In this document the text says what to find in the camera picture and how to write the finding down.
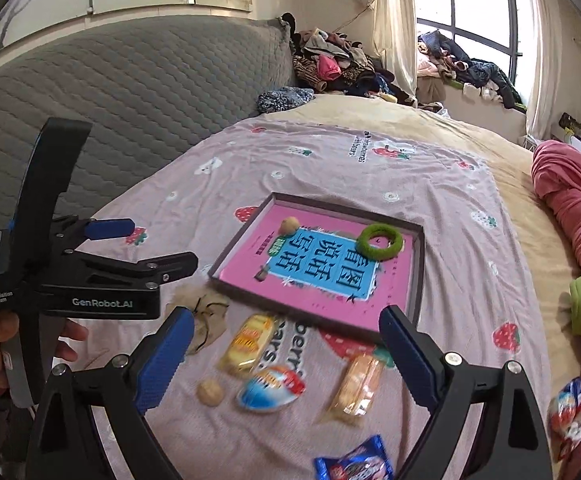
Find yellow rice cracker packet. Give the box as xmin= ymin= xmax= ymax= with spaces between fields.
xmin=218 ymin=314 xmax=277 ymax=377

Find walnut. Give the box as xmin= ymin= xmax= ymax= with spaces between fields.
xmin=278 ymin=217 xmax=301 ymax=237
xmin=196 ymin=378 xmax=225 ymax=408

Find blue oreo snack packet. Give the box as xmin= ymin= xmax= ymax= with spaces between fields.
xmin=313 ymin=434 xmax=394 ymax=480

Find colourful egg-shaped toy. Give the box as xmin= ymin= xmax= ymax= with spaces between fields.
xmin=236 ymin=366 xmax=306 ymax=413

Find clear biscuit packet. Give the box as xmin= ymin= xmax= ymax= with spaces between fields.
xmin=322 ymin=354 xmax=384 ymax=426

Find green fuzzy ring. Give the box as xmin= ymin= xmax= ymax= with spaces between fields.
xmin=355 ymin=222 xmax=405 ymax=262

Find red white snack wrapper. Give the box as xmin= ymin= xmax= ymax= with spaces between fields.
xmin=549 ymin=377 xmax=581 ymax=462

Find pink strawberry bed sheet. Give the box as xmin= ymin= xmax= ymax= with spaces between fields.
xmin=83 ymin=119 xmax=551 ymax=479

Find grey quilted headboard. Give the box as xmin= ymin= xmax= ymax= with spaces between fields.
xmin=0 ymin=15 xmax=294 ymax=229

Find pink and blue book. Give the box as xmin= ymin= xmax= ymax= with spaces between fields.
xmin=218 ymin=202 xmax=415 ymax=332

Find dark shallow box tray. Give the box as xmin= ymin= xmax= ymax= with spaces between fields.
xmin=207 ymin=190 xmax=427 ymax=344

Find beige mattress cover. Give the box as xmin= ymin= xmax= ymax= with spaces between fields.
xmin=268 ymin=94 xmax=581 ymax=391

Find blue patterned cloth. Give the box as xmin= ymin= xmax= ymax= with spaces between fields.
xmin=257 ymin=87 xmax=315 ymax=114

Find pile of clothes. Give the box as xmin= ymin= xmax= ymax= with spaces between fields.
xmin=280 ymin=13 xmax=415 ymax=106

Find right cream curtain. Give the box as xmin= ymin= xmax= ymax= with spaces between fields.
xmin=526 ymin=0 xmax=563 ymax=139

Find cream curtain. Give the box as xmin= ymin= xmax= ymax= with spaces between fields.
xmin=357 ymin=0 xmax=417 ymax=98
xmin=526 ymin=0 xmax=563 ymax=139

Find clothes on window sill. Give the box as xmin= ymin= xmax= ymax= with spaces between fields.
xmin=417 ymin=29 xmax=527 ymax=113

